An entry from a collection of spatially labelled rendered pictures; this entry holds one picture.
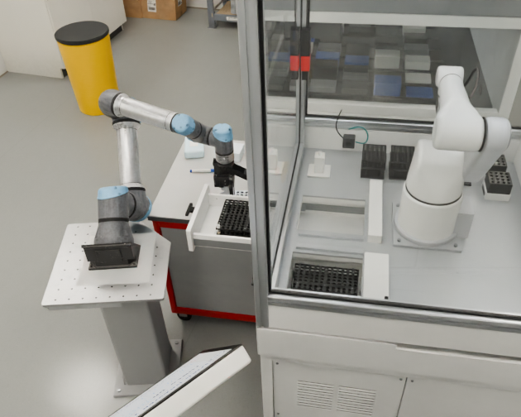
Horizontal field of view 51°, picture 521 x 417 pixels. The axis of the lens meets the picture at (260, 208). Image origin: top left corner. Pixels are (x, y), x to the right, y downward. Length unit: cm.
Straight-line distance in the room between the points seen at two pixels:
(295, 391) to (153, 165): 244
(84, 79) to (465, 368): 362
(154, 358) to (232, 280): 49
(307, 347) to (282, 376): 21
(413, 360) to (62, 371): 178
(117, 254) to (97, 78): 262
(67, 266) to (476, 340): 150
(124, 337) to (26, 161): 223
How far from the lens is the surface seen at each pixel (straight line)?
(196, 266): 258
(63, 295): 219
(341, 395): 198
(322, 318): 164
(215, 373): 133
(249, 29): 112
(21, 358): 307
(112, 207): 216
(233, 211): 220
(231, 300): 271
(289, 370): 189
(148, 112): 218
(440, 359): 176
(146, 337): 246
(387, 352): 174
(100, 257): 218
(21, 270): 350
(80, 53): 450
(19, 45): 559
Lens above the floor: 230
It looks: 40 degrees down
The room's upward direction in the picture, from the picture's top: 2 degrees counter-clockwise
